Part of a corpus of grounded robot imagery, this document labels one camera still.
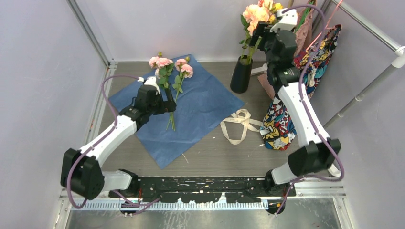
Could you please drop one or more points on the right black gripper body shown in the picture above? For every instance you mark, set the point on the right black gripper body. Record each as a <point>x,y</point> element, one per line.
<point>263,30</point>

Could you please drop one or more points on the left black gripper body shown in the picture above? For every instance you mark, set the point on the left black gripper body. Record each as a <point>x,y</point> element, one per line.
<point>160,107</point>

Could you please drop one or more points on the pink rose stem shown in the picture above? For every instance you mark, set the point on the pink rose stem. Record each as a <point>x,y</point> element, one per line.
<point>256,14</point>
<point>185,71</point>
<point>163,69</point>
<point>265,3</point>

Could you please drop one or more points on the cream ribbon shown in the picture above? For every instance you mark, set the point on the cream ribbon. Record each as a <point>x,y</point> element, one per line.
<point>241,120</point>

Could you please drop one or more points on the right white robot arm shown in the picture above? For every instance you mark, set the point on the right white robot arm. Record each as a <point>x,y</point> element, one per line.
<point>317,151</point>

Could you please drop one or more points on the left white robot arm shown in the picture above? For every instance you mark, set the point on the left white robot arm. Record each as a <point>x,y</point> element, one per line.
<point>81,169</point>

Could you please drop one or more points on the yellow flowers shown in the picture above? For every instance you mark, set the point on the yellow flowers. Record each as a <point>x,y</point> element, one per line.
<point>264,10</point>

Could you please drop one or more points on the black vase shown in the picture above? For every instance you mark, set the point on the black vase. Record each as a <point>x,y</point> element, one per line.
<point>241,75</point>

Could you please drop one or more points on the pink garment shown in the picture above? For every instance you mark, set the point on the pink garment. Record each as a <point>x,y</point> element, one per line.
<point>303,39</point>

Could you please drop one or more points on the green clothes hanger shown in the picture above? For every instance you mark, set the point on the green clothes hanger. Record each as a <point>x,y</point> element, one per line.
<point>304,14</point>

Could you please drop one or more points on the pink clothes hanger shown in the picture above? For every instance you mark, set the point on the pink clothes hanger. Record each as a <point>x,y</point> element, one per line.
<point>326,25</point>

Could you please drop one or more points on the colourful cartoon print garment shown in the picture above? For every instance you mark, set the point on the colourful cartoon print garment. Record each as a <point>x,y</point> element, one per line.
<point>277,129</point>

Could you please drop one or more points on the white metal clothes rack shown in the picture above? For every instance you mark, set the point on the white metal clothes rack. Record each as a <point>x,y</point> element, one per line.
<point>361,97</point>

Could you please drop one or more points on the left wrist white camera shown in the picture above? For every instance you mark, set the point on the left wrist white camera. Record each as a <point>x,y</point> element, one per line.
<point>151,81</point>

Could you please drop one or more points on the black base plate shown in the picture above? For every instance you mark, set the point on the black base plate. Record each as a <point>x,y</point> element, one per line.
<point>205,189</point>

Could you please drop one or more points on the white slotted cable duct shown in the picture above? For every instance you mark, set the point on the white slotted cable duct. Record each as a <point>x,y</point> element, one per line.
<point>220,205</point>

